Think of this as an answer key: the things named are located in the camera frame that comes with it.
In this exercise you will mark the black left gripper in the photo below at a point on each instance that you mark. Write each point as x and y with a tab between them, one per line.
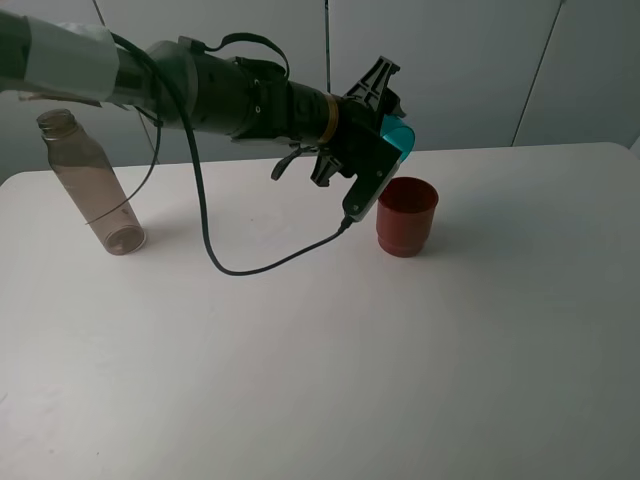
370	96

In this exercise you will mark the teal transparent plastic cup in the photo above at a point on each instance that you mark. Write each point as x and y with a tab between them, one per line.
395	132

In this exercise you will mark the smoky transparent plastic bottle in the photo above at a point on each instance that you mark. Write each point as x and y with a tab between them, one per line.
83	168

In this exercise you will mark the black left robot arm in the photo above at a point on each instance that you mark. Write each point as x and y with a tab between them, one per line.
186	85

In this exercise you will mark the red plastic cup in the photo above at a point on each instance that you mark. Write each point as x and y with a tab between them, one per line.
404	218

